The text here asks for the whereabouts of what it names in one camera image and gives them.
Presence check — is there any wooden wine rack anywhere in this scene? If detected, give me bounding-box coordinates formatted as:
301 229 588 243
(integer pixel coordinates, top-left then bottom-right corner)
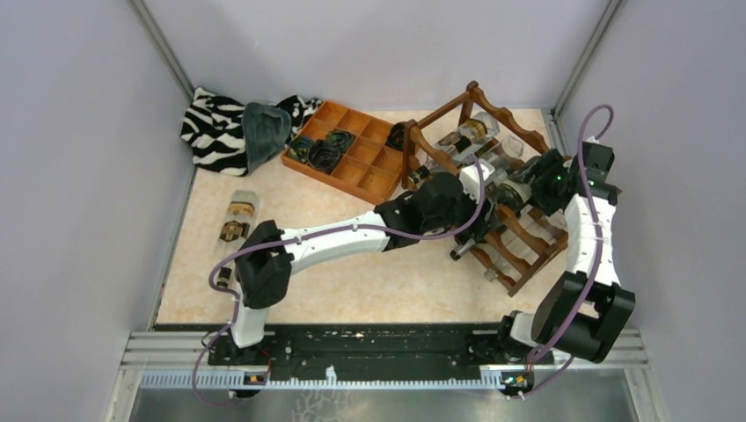
399 80 622 298

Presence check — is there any small clear glass bottle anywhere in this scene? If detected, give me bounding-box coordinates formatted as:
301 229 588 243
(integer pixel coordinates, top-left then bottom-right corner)
481 135 524 174

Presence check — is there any dark wine bottle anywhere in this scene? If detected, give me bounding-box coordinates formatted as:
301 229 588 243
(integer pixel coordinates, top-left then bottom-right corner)
490 178 532 215

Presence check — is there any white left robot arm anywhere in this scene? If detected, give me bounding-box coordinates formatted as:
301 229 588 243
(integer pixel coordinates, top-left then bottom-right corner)
229 164 495 364

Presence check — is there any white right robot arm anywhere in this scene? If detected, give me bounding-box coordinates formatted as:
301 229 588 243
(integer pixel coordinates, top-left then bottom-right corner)
495 137 636 364

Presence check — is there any clear liquor bottle gold label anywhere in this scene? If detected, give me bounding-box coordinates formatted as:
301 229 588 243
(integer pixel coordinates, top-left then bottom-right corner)
215 190 260 259

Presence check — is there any black rolled item right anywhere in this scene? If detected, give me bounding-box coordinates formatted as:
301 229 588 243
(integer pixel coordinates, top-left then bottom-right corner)
385 121 406 152

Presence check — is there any orange wooden compartment tray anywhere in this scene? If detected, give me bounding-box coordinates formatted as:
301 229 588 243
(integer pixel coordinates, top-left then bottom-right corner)
281 100 403 204

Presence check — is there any zebra striped cloth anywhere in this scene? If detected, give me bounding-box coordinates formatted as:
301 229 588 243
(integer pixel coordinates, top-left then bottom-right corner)
180 87 323 177

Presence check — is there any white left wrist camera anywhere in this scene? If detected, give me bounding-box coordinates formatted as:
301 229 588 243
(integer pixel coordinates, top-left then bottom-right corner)
458 160 495 203

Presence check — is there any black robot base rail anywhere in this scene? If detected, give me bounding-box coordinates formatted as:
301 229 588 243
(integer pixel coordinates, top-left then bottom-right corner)
124 321 535 397

